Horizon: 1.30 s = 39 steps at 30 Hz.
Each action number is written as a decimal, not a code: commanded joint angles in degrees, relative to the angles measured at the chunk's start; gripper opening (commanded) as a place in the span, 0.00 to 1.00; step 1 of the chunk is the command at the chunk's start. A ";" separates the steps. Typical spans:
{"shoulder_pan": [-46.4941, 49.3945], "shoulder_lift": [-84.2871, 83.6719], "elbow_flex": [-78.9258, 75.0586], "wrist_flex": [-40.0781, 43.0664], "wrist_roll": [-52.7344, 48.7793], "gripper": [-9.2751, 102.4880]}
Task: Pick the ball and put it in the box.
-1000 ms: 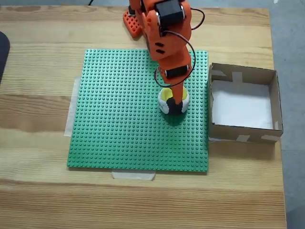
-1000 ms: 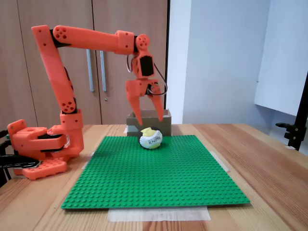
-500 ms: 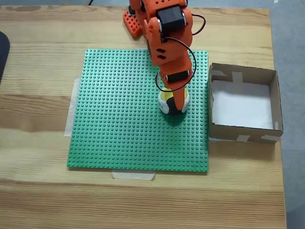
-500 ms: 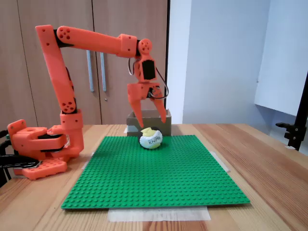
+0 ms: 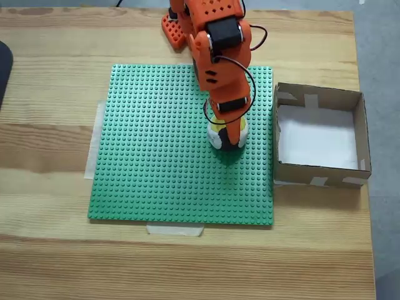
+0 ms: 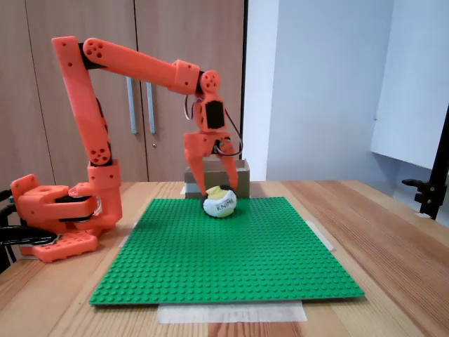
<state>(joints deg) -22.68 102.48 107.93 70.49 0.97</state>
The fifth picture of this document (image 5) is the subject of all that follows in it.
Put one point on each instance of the white yellow black soft ball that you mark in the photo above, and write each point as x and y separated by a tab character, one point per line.
218	137

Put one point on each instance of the brown cardboard box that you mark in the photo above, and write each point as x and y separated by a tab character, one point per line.
322	177

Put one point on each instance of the white paper sheet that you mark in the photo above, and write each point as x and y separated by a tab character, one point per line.
312	140

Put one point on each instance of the green studded baseplate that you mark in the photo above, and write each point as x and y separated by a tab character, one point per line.
140	172

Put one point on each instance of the translucent tape strip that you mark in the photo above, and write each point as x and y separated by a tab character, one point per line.
175	230
93	150

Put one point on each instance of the black rounded object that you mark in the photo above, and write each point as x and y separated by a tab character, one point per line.
4	72

